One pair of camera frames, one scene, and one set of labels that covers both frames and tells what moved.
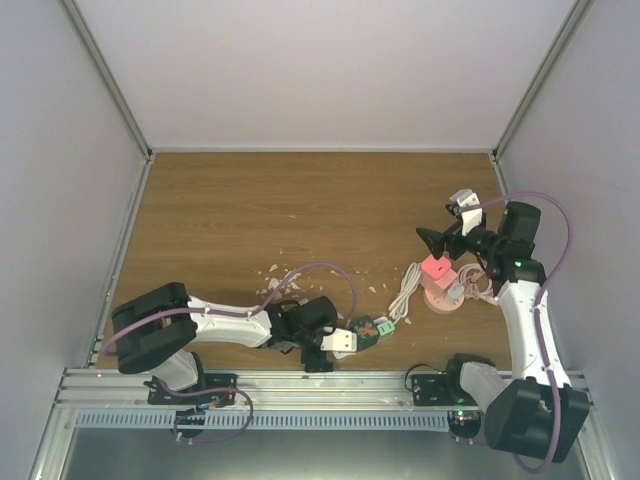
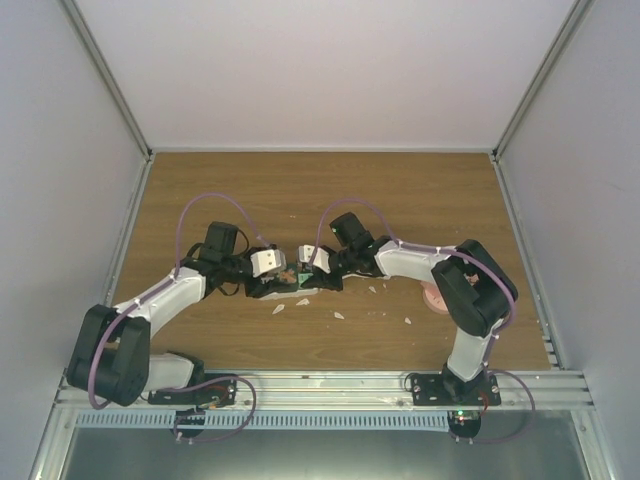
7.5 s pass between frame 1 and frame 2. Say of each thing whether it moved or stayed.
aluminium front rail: stayed
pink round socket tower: stayed
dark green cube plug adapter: moved
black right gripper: moved
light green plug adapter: moved
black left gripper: moved
